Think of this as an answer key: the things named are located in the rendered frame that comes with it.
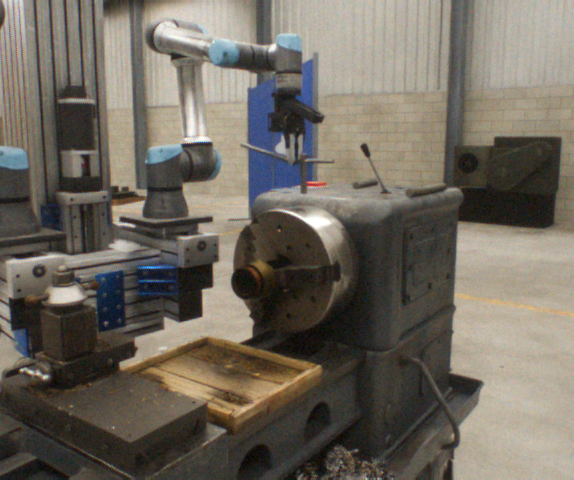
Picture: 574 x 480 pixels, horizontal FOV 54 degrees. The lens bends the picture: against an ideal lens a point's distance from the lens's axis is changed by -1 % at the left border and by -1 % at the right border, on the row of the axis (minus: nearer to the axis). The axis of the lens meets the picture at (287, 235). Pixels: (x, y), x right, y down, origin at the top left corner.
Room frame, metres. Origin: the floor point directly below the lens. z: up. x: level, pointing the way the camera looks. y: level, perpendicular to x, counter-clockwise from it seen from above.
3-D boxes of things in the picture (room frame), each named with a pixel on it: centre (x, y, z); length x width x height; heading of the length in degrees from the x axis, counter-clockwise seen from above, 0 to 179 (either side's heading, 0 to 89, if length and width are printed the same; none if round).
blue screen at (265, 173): (8.25, 0.19, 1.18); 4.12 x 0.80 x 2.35; 14
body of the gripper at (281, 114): (1.66, 0.00, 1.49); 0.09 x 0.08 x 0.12; 54
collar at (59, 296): (0.99, 0.40, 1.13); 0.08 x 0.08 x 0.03
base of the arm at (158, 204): (1.85, 0.40, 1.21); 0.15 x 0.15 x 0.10
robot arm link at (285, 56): (1.66, 0.00, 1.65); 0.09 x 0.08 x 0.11; 47
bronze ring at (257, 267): (1.30, 0.08, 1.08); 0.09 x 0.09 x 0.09; 54
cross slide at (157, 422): (0.95, 0.35, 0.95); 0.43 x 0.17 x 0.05; 54
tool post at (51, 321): (0.99, 0.40, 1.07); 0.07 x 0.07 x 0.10; 54
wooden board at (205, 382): (1.20, 0.15, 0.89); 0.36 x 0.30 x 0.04; 54
